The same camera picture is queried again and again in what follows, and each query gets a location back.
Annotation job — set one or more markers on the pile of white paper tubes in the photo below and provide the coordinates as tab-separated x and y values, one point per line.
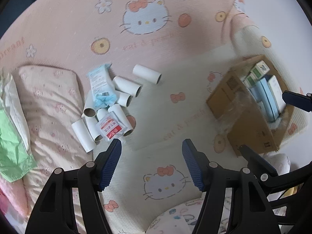
126	85

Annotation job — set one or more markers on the light blue box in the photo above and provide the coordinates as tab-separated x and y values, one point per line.
269	97

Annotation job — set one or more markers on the white cartoon print cloth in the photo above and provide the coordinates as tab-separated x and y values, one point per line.
170	219

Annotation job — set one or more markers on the green cloth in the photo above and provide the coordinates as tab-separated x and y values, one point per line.
12	151

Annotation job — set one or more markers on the light blue wipes packet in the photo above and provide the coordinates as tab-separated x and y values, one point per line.
100	82

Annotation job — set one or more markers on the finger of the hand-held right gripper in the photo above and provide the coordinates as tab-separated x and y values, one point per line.
258	162
297	100

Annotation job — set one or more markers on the red white label packet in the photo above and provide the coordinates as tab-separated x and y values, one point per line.
109	126

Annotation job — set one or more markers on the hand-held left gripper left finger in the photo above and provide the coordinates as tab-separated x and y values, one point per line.
111	165

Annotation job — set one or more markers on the pink fuzzy cloth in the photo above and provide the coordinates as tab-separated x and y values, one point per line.
9	195

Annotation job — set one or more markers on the white plastic bag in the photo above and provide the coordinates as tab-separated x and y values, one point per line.
14	102

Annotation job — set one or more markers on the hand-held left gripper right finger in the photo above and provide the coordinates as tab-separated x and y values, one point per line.
192	168

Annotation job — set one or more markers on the green white cartoon carton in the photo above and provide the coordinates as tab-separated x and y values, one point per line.
260	68

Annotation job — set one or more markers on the small green white carton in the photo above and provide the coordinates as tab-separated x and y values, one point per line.
250	80

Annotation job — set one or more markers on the pink floral pillow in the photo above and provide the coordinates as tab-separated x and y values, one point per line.
48	107

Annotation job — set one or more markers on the white flat box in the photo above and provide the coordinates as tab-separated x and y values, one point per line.
275	90

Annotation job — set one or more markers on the pink cat print blanket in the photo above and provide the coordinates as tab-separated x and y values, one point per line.
73	29

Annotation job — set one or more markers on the brown cardboard box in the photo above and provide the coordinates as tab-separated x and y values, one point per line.
248	126

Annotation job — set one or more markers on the white fluffy cloth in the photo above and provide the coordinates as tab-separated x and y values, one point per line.
282	163

